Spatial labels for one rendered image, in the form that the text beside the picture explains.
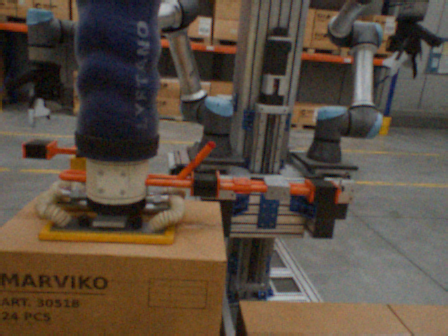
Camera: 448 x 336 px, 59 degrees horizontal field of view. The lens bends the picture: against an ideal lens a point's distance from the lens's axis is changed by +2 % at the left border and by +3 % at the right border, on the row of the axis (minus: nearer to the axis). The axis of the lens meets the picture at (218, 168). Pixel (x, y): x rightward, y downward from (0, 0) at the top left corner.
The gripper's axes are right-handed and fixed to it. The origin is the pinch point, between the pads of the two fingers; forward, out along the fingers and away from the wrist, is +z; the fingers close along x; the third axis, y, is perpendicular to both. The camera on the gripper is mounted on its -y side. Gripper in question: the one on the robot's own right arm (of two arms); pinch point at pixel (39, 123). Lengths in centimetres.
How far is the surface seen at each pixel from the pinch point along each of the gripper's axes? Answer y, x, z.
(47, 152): 3.6, -4.3, 8.6
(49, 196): 13.2, -31.8, 13.1
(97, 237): 28, -40, 20
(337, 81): 422, 847, 14
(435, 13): 638, 865, -160
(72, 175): 18.3, -28.5, 7.9
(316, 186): 87, -30, 7
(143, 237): 39, -40, 20
